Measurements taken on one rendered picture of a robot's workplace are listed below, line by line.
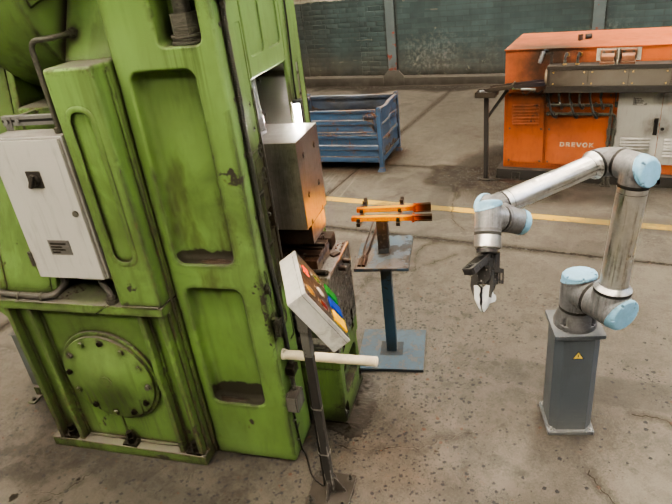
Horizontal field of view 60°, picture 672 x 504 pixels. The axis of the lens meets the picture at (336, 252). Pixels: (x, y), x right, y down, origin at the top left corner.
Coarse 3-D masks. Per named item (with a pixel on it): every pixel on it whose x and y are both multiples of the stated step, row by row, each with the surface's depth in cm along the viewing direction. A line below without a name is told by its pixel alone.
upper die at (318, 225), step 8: (320, 216) 272; (312, 224) 261; (320, 224) 272; (280, 232) 266; (288, 232) 264; (296, 232) 263; (304, 232) 262; (312, 232) 261; (320, 232) 272; (280, 240) 268; (288, 240) 266; (296, 240) 265; (304, 240) 264; (312, 240) 263
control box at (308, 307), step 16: (288, 256) 231; (288, 272) 221; (304, 272) 220; (288, 288) 212; (304, 288) 205; (320, 288) 227; (288, 304) 203; (304, 304) 204; (320, 304) 210; (304, 320) 207; (320, 320) 208; (320, 336) 211; (336, 336) 212
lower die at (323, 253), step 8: (320, 240) 284; (288, 248) 280; (296, 248) 279; (304, 248) 278; (312, 248) 277; (320, 248) 276; (328, 248) 285; (304, 256) 274; (312, 256) 273; (320, 256) 273; (312, 264) 269; (320, 264) 273
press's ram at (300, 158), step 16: (272, 128) 261; (288, 128) 258; (304, 128) 255; (272, 144) 240; (288, 144) 238; (304, 144) 248; (272, 160) 243; (288, 160) 241; (304, 160) 248; (320, 160) 270; (272, 176) 247; (288, 176) 245; (304, 176) 249; (320, 176) 270; (272, 192) 251; (288, 192) 249; (304, 192) 249; (320, 192) 271; (288, 208) 253; (304, 208) 250; (320, 208) 271; (288, 224) 256; (304, 224) 254
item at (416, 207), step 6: (414, 204) 312; (420, 204) 310; (426, 204) 309; (366, 210) 316; (372, 210) 316; (378, 210) 315; (384, 210) 315; (390, 210) 314; (396, 210) 314; (402, 210) 313; (408, 210) 312; (414, 210) 311; (420, 210) 312; (426, 210) 311
